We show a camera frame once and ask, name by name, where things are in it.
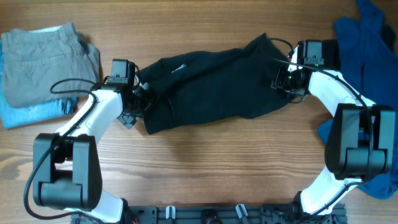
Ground folded grey trousers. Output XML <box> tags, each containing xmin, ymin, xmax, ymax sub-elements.
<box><xmin>1</xmin><ymin>23</ymin><xmax>100</xmax><ymax>108</ymax></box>

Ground black shorts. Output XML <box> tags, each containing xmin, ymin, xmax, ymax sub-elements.
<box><xmin>140</xmin><ymin>34</ymin><xmax>295</xmax><ymax>134</ymax></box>

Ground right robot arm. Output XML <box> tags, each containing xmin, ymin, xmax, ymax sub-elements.
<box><xmin>271</xmin><ymin>40</ymin><xmax>396</xmax><ymax>223</ymax></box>

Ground dark blue garment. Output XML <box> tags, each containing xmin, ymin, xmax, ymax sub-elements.
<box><xmin>316</xmin><ymin>0</ymin><xmax>398</xmax><ymax>200</ymax></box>

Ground folded light blue jeans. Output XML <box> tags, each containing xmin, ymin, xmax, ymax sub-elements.
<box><xmin>1</xmin><ymin>42</ymin><xmax>78</xmax><ymax>129</ymax></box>

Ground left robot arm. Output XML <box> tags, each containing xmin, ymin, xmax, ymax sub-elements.
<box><xmin>24</xmin><ymin>59</ymin><xmax>152</xmax><ymax>223</ymax></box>

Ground black garment under blue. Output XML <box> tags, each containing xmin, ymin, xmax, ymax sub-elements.
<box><xmin>320</xmin><ymin>24</ymin><xmax>397</xmax><ymax>71</ymax></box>

